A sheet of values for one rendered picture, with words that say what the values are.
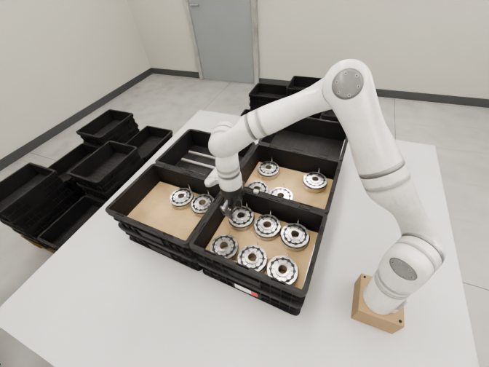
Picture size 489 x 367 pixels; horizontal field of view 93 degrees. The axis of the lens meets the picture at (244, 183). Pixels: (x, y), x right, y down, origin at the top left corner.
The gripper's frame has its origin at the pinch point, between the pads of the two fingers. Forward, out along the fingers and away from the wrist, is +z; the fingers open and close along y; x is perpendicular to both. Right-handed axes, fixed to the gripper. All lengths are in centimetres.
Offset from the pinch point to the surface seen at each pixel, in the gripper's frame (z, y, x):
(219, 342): 23.9, -36.0, -10.0
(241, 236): 10.9, -3.5, -3.5
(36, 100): 50, 83, 323
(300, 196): 10.9, 23.9, -18.1
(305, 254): 10.8, -1.0, -27.7
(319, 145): 11, 62, -17
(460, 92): 79, 311, -136
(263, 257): 7.9, -9.4, -14.8
